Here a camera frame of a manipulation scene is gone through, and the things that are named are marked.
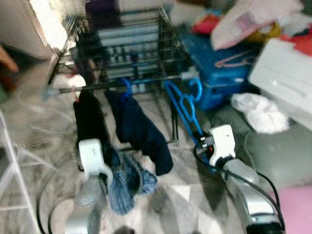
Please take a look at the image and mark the blue plastic hanger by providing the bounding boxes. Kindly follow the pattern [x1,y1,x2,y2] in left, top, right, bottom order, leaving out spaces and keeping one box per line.
[121,78,133,98]
[163,77,205,147]

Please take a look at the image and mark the blue plaid shirt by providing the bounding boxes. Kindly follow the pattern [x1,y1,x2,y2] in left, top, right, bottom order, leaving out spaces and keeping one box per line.
[102,144,159,216]

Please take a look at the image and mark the pink plastic hanger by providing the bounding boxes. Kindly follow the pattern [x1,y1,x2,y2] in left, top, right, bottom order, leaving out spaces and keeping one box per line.
[214,53,259,69]
[72,88,82,103]

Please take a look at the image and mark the white crumpled cloth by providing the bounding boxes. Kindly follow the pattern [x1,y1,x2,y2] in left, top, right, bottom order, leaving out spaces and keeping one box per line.
[230,93,291,135]

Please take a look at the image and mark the navy blue garment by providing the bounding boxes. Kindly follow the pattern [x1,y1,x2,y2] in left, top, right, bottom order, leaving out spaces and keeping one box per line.
[105,90,175,177]

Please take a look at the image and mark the grey-green sofa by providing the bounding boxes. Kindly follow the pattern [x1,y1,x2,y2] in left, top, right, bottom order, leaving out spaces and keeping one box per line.
[202,105,312,191]

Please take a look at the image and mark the blue suitcase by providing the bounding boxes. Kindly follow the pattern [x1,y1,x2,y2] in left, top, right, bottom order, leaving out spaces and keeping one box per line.
[181,33,266,110]

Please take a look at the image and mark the black metal drying rack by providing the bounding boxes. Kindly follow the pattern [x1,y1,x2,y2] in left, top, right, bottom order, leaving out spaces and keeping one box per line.
[46,7,200,147]

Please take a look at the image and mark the pink blanket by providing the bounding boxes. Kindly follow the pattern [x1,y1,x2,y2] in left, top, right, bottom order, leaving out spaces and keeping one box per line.
[266,184,312,234]

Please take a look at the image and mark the black garment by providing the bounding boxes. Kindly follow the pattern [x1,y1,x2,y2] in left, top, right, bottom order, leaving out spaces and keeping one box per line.
[73,89,112,149]

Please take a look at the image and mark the red-orange cloth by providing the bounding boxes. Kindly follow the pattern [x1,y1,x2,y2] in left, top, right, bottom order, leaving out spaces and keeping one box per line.
[191,14,221,35]

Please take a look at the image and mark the pink rabbit pillow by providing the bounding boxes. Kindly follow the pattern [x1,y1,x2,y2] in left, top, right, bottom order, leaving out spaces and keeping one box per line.
[210,0,305,51]

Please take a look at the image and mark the red cloth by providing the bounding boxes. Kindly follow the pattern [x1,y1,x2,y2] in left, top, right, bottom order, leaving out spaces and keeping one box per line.
[280,29,312,57]

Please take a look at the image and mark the purple garment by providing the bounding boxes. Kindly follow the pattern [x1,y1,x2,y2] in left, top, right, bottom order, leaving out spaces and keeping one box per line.
[85,0,120,15]

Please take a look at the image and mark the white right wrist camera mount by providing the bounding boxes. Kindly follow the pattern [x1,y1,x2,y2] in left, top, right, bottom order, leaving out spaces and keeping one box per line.
[209,124,238,167]

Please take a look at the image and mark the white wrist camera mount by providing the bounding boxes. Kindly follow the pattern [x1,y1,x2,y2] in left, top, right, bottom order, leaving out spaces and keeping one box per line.
[209,124,238,167]
[78,138,114,188]

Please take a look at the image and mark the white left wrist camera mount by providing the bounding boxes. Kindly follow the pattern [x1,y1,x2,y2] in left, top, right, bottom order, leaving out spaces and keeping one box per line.
[78,138,114,188]

